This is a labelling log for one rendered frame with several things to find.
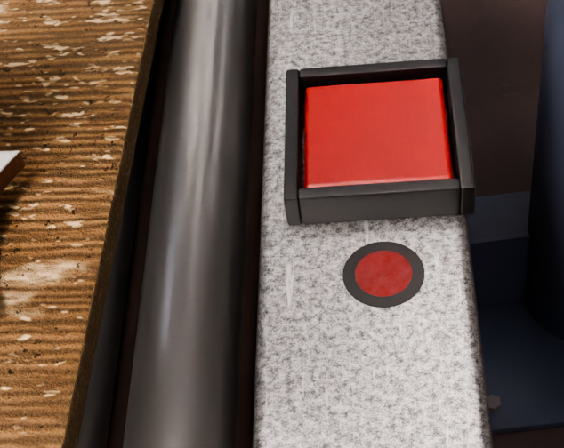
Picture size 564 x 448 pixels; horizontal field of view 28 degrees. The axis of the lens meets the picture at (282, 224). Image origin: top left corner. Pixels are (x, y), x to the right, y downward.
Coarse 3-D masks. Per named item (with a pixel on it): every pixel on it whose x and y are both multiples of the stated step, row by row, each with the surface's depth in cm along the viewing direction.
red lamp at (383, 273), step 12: (372, 252) 44; (384, 252) 44; (396, 252) 44; (360, 264) 44; (372, 264) 44; (384, 264) 44; (396, 264) 44; (408, 264) 44; (360, 276) 44; (372, 276) 43; (384, 276) 43; (396, 276) 43; (408, 276) 43; (372, 288) 43; (384, 288) 43; (396, 288) 43
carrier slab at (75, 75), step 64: (0, 0) 54; (64, 0) 53; (128, 0) 53; (0, 64) 51; (64, 64) 50; (128, 64) 50; (0, 128) 48; (64, 128) 48; (128, 128) 48; (64, 192) 45; (0, 256) 44; (64, 256) 43; (0, 320) 42; (64, 320) 41; (0, 384) 40; (64, 384) 40
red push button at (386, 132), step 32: (320, 96) 48; (352, 96) 48; (384, 96) 48; (416, 96) 48; (320, 128) 47; (352, 128) 47; (384, 128) 47; (416, 128) 46; (320, 160) 46; (352, 160) 46; (384, 160) 45; (416, 160) 45; (448, 160) 45
